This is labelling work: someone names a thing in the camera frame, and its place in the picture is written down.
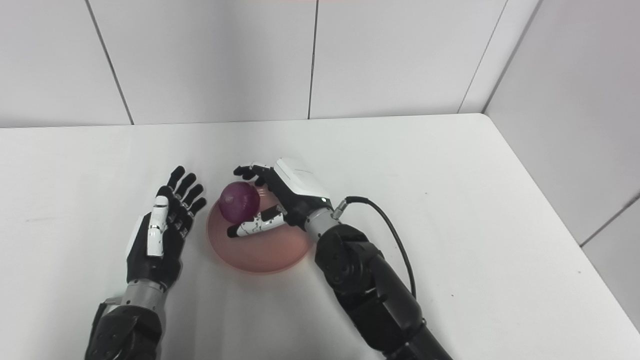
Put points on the purple red onion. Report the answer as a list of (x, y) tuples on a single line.
[(239, 202)]

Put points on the pink plate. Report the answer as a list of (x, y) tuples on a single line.
[(260, 250)]

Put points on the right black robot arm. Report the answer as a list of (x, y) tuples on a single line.
[(367, 295)]

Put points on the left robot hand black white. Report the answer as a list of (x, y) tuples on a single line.
[(160, 240)]

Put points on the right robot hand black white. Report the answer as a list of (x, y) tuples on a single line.
[(292, 195)]

